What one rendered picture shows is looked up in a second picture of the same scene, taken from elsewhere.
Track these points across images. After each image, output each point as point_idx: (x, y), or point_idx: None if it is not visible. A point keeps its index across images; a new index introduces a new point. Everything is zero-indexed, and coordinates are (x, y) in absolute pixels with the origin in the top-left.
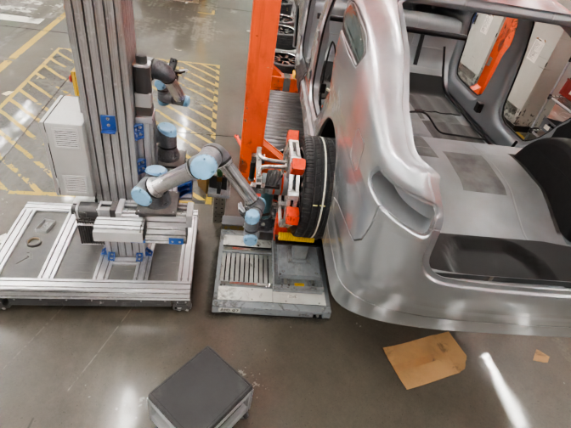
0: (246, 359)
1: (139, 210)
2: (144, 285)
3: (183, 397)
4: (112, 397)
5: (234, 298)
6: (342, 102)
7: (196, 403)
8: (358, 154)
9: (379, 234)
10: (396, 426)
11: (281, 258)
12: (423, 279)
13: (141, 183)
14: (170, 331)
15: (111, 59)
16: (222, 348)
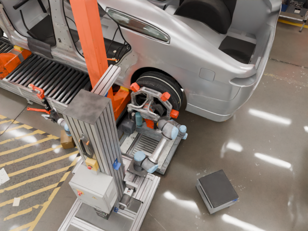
0: (192, 169)
1: (144, 174)
2: (148, 196)
3: (219, 195)
4: (191, 228)
5: (162, 162)
6: (167, 59)
7: (223, 190)
8: (211, 76)
9: (241, 93)
10: (237, 132)
11: (155, 131)
12: (252, 91)
13: (150, 164)
14: (166, 195)
15: (113, 139)
16: (184, 177)
